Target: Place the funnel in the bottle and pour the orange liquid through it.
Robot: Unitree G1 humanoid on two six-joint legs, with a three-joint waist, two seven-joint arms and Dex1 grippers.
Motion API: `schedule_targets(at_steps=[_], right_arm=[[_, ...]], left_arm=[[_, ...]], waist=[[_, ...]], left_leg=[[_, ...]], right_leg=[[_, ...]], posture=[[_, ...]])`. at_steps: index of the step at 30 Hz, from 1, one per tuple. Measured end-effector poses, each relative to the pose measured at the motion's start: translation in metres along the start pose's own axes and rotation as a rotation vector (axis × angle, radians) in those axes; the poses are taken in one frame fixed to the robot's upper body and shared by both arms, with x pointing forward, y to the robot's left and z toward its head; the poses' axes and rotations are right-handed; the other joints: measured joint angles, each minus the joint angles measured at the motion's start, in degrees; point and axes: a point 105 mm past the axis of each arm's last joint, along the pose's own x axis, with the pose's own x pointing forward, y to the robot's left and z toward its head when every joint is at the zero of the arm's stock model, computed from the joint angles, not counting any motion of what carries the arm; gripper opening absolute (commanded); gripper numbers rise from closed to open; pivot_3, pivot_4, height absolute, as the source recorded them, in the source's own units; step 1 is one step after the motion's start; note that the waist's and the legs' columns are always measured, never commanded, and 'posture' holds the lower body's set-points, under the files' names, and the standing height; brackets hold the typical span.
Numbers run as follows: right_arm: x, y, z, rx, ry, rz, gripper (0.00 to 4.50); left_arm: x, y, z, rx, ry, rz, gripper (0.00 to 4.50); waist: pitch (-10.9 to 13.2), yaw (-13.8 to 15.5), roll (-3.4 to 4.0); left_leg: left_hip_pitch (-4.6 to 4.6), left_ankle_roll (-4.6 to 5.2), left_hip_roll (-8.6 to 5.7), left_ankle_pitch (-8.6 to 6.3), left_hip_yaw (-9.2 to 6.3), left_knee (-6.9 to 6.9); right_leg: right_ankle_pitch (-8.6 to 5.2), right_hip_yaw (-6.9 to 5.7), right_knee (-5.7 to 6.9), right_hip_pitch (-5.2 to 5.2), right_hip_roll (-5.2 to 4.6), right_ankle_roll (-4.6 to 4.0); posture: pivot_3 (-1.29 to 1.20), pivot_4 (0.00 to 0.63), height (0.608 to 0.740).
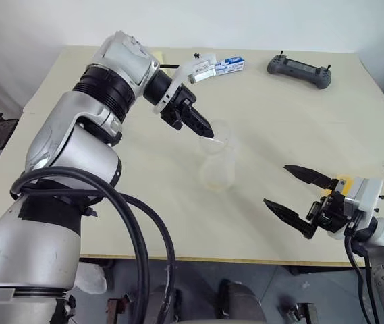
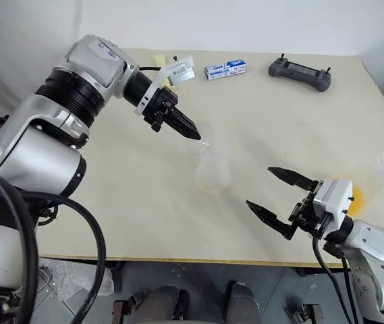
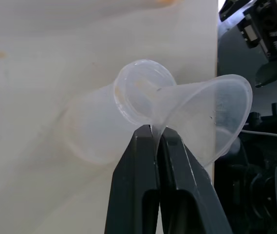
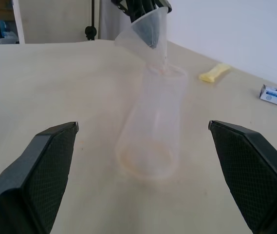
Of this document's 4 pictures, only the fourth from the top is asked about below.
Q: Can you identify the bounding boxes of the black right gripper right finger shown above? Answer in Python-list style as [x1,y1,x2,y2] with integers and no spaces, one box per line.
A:
[208,119,277,234]

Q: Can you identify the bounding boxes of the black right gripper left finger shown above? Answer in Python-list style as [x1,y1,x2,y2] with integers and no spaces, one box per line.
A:
[0,121,79,234]

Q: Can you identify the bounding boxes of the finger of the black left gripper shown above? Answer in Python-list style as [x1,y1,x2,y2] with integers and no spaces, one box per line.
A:
[111,0,158,49]
[155,0,173,13]

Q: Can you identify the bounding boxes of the clear plastic cup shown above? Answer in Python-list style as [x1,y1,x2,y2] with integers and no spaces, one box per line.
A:
[115,63,188,181]
[114,6,171,72]

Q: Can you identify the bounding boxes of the yellow sponge block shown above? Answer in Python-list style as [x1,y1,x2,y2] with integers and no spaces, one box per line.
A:
[199,63,232,84]

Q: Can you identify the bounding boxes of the clear plastic cup standing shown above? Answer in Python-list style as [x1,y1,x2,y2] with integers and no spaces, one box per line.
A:
[115,63,188,181]

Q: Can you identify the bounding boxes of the white upright post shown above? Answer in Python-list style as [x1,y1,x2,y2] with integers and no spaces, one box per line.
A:
[11,0,26,44]

